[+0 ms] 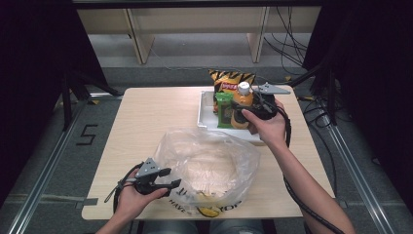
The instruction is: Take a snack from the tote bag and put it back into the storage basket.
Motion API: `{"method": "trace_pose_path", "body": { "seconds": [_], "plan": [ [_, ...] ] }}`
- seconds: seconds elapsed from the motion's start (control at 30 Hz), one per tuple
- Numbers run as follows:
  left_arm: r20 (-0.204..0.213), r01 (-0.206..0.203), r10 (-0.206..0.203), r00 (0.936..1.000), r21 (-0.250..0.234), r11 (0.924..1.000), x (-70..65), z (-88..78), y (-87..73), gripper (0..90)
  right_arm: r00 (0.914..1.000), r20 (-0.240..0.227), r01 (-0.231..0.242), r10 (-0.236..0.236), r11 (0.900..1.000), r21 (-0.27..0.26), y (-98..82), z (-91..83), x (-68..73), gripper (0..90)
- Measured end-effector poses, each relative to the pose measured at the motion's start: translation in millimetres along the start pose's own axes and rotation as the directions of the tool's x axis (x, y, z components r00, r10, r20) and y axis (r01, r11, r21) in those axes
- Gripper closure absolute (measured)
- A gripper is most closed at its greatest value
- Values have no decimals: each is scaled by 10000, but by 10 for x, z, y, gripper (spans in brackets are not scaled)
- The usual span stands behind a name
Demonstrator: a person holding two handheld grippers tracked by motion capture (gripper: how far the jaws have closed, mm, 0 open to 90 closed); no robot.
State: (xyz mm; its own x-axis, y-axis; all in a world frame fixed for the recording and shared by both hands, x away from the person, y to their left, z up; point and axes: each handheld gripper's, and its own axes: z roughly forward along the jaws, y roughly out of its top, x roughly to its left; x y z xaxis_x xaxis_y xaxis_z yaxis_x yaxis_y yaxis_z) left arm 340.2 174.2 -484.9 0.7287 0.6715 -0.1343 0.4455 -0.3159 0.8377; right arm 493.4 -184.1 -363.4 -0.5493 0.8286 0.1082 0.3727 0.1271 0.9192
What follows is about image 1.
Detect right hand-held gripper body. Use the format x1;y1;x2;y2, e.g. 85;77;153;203
249;82;291;121

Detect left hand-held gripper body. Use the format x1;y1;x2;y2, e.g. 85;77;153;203
133;157;169;196

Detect orange drink bottle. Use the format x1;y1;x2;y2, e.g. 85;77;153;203
231;81;255;130

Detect green snack packet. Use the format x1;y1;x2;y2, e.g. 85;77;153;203
214;92;236;129

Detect black yellow chips bag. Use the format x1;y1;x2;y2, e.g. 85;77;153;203
208;68;257;115

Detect white plastic bin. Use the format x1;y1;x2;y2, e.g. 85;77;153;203
197;90;277;146

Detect clear plastic shopping bag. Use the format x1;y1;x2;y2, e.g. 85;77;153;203
152;127;261;218

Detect person's right hand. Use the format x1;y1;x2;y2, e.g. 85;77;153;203
242;98;288;149

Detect person's left hand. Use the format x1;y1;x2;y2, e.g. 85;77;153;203
116;176;169;222

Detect black metal stand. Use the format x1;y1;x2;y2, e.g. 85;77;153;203
288;62;339;126
59;69;123;131

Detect beige wooden desk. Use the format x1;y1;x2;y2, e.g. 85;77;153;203
77;6;322;65

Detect black curtain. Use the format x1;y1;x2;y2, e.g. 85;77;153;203
303;0;413;203
0;0;108;209

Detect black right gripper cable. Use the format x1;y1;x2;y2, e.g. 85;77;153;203
276;105;345;234

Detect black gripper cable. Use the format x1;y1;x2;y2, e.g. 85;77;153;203
104;161;144;214
276;105;345;234

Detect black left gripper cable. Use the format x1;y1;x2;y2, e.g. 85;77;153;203
104;161;144;214

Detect black floor cables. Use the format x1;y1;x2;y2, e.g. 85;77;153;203
298;96;337;189

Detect black hanging cables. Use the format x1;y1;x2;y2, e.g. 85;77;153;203
263;6;310;77

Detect aluminium floor rail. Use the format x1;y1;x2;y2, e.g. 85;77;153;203
6;97;89;234
319;123;395;234

